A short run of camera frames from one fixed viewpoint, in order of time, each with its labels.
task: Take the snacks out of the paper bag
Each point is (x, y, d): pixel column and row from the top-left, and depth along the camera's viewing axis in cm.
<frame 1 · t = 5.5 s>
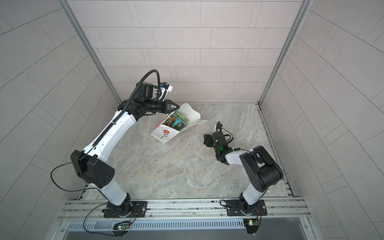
left hand: (182, 105, 72), fingers closed
right hand: (208, 135, 94), fingers open
white floral paper bag: (163, 133, 82), point 16 cm above the table
green Fox's candy packet: (180, 120, 94), point 11 cm above the table

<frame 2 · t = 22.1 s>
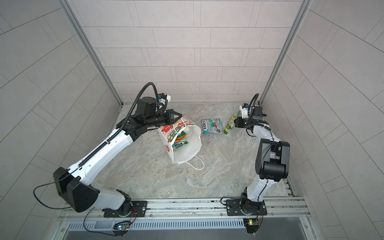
left hand: (185, 114, 69), fingers closed
right hand: (235, 118, 94), fingers closed
white floral paper bag: (168, 134, 80), point 18 cm above the table
green Fox's candy packet: (179, 144, 90), point 5 cm above the table
teal Fox's candy packet: (212, 126, 101), point 3 cm above the table
yellow green Fox's candy packet: (231, 122, 95), point 10 cm above the table
orange snack packet: (183, 137, 88), point 10 cm above the table

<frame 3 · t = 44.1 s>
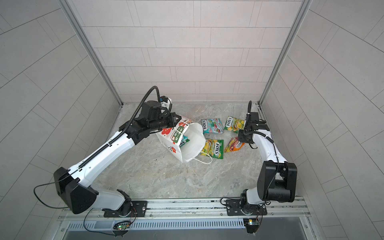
left hand: (184, 115, 71), fingers closed
right hand: (242, 136, 88), fingers open
green Fox's candy packet: (215, 148, 92), point 2 cm above the table
yellow green Fox's candy packet: (234, 124, 102), point 4 cm above the table
orange snack packet: (234, 145, 88), point 7 cm above the table
teal Fox's candy packet 2: (187, 140, 93), point 5 cm above the table
the other named things where they were.

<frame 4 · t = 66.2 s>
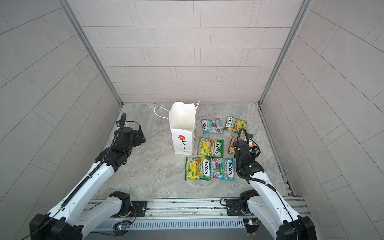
left hand: (137, 132, 80), fingers open
right hand: (243, 146, 84), fingers open
white floral paper bag: (182, 118, 96), point 10 cm above the table
teal Fox's candy packet 2: (222, 168, 84), point 2 cm above the table
green Fox's candy packet 2: (198, 168, 84), point 3 cm above the table
the other named things where they were.

